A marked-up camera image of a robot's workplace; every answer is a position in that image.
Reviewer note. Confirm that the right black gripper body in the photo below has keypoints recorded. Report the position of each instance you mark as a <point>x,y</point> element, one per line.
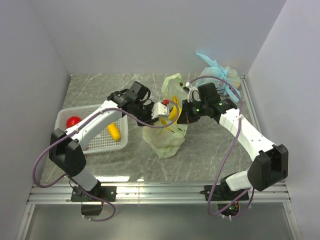
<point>194,110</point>

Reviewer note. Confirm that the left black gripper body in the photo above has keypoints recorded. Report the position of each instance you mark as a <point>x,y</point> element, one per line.
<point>143,113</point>

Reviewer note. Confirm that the yellow fake banana bunch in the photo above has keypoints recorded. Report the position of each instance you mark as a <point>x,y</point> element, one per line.
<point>173,111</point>

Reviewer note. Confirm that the light green plastic bag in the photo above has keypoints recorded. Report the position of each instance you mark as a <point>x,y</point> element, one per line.
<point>165,142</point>

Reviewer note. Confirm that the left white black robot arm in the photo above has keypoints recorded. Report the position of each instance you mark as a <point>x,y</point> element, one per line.
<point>68,145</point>

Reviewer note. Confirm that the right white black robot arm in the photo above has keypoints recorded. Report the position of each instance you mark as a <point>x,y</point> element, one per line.
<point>269,161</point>

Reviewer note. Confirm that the yellow fake lemon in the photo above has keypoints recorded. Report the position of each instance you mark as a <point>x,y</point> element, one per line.
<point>114,131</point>

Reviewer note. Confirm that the tied blue plastic bag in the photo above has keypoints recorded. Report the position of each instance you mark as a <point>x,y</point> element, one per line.
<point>227,74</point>

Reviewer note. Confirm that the red fake apple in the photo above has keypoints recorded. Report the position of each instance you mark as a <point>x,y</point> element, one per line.
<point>72,121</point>

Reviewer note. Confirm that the white plastic basket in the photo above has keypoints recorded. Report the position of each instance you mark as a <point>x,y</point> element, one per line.
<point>103,141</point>

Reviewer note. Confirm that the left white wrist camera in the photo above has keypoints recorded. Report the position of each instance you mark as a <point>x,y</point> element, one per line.
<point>159,110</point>

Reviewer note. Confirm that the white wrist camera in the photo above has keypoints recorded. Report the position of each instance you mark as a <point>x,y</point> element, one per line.
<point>192,92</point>
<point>159,110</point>

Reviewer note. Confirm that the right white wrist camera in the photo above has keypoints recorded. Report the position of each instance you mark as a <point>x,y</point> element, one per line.
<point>192,92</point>

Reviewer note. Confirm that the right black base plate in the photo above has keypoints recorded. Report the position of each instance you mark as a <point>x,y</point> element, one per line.
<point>220,193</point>

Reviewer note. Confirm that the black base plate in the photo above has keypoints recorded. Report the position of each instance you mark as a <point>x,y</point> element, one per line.
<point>220,193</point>
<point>110,193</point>

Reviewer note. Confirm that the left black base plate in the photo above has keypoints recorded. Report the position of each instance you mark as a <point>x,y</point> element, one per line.
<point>110,193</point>

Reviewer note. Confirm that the aluminium mounting rail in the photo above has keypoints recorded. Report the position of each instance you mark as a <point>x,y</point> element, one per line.
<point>152,193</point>

